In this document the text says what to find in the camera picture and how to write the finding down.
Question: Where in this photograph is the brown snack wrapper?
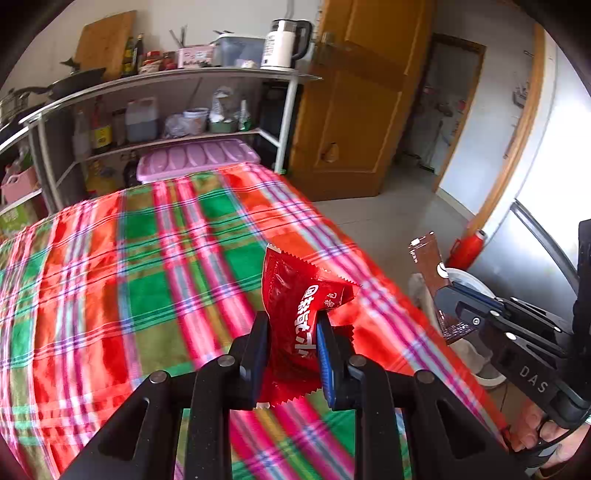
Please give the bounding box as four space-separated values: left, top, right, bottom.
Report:
409 231 474 345

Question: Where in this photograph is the red snack wrapper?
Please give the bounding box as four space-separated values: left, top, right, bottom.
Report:
259 244 359 406

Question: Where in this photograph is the white trash bin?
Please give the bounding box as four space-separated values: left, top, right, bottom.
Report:
407 267 507 388

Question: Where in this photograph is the right hand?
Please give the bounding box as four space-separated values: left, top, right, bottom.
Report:
509 400 590 471

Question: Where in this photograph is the silver refrigerator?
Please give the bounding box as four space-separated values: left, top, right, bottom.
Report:
470 35 590 321

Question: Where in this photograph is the red thermos flask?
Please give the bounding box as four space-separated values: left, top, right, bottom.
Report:
445 230 487 271

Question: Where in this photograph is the plaid tablecloth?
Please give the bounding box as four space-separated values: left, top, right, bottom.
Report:
1 164 505 479

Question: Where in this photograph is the pink lid storage box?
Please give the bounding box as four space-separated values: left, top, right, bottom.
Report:
136 138 260 184

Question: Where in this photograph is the dark liquid plastic jug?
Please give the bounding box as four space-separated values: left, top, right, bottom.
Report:
125 97 159 143

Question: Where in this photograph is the yellow label oil bottle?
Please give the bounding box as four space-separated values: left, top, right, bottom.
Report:
91 96 113 154

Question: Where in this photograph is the pink basket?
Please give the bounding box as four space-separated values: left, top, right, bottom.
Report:
1 165 39 204

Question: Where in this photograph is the wooden door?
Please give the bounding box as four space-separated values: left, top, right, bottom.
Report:
287 0 436 201

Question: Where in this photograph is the white metal shelf rack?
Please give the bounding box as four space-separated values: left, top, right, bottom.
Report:
1 67 312 213

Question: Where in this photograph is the pink utensil box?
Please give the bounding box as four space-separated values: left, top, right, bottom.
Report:
177 44 214 69

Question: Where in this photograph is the clear plastic container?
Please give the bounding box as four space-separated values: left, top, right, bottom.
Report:
211 33 264 69

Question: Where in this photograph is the black frying pan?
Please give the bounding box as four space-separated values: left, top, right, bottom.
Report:
13 58 106 100

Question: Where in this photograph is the white electric kettle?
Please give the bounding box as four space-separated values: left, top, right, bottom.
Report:
260 18 312 70

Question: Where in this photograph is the steel pot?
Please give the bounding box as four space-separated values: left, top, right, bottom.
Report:
0 89 30 125

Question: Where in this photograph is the wooden cutting board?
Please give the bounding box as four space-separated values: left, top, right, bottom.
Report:
73 10 137 81

